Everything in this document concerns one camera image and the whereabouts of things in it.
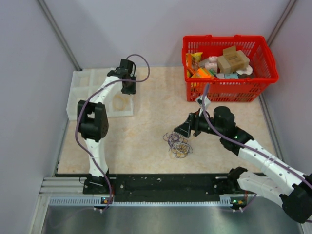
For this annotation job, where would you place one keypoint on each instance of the red plastic shopping basket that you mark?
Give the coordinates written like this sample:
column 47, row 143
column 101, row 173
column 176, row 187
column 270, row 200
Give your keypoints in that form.
column 240, row 86

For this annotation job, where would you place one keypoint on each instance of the pink white package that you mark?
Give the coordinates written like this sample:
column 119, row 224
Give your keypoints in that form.
column 211, row 63

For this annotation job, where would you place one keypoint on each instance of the small open cardboard box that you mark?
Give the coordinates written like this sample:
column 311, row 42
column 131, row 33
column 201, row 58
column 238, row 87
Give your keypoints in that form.
column 230, row 51

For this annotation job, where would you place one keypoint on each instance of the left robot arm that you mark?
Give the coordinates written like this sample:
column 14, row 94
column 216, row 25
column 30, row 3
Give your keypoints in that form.
column 93, row 123

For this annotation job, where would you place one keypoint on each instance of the yellow snack bag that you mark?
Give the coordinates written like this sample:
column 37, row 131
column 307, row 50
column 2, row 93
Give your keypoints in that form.
column 192, row 62

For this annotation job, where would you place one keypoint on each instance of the orange snack packet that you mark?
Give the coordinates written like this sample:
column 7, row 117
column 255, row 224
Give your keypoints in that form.
column 202, row 73

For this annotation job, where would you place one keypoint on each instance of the white foam compartment tray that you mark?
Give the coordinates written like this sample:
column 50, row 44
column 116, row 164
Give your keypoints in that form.
column 85, row 83

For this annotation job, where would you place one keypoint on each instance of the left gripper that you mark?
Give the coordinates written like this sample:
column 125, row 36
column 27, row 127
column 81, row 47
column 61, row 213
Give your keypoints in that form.
column 130, row 91

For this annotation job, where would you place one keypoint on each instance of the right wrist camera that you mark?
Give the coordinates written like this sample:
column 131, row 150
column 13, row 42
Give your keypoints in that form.
column 203, row 101

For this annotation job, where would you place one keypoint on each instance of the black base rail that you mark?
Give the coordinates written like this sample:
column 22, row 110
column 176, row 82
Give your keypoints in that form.
column 162, row 187

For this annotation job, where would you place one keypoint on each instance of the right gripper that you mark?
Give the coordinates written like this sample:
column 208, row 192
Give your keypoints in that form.
column 192, row 124

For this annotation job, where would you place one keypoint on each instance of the brown cardboard box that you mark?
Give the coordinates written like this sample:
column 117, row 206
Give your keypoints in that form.
column 231, row 64

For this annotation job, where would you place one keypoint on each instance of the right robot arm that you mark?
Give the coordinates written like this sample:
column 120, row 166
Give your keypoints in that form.
column 285, row 186

